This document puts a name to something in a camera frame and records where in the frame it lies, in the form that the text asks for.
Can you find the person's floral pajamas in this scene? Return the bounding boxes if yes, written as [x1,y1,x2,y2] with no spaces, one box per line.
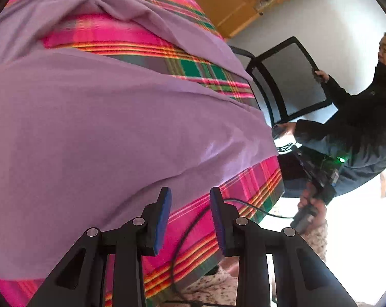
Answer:
[177,264,278,307]

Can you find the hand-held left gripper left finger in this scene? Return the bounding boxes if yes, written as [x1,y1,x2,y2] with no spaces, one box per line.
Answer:
[27,186,173,307]

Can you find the person's right forearm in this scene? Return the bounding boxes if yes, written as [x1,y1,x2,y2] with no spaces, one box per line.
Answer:
[300,217,329,264]

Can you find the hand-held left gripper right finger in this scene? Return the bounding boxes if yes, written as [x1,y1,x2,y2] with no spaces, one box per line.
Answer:
[210,186,358,307]

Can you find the pink plaid tablecloth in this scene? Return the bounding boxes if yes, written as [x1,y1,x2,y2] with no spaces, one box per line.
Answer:
[1,0,285,307]

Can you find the black mesh chair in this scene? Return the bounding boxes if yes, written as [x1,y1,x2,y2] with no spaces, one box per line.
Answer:
[228,37,332,128]

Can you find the person's right hand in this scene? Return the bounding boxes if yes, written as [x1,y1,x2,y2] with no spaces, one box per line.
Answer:
[298,181,328,223]

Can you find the purple fleece pants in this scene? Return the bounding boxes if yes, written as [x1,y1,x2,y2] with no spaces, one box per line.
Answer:
[0,0,278,282]

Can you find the metal door handle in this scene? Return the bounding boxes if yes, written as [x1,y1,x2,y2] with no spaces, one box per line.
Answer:
[254,0,278,15]

